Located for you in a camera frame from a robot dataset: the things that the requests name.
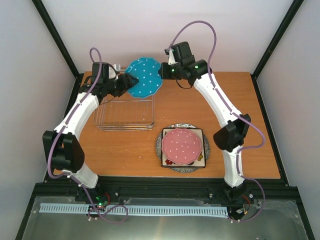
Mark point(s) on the pink polka dot plate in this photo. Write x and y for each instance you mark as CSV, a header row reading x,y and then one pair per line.
x,y
182,146

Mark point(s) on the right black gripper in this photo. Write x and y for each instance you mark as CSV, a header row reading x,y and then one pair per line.
x,y
163,72

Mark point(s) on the blue polka dot plate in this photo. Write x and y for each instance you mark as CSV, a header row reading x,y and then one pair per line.
x,y
145,69

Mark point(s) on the grey speckled round plate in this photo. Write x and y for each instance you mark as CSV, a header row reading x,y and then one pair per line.
x,y
183,148

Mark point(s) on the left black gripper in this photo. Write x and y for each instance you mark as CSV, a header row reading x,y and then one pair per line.
x,y
125,85

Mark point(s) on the white square floral plate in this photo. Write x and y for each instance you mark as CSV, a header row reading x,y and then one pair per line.
x,y
200,161

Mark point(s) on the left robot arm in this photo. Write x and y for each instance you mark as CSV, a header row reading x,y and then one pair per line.
x,y
63,152

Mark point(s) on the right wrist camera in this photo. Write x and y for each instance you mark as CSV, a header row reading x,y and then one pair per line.
x,y
180,53

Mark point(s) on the chrome wire dish rack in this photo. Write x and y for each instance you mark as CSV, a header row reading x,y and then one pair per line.
x,y
125,113

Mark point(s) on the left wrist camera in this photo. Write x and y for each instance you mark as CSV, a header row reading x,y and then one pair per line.
x,y
108,72

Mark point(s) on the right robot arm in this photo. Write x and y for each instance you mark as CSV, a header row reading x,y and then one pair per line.
x,y
233,124

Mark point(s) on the black aluminium frame rail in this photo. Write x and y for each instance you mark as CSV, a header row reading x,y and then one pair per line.
x,y
209,190

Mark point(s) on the light blue cable duct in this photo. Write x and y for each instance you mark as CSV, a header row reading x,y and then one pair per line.
x,y
137,210

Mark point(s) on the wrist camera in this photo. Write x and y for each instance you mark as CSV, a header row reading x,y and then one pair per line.
x,y
180,53
108,72

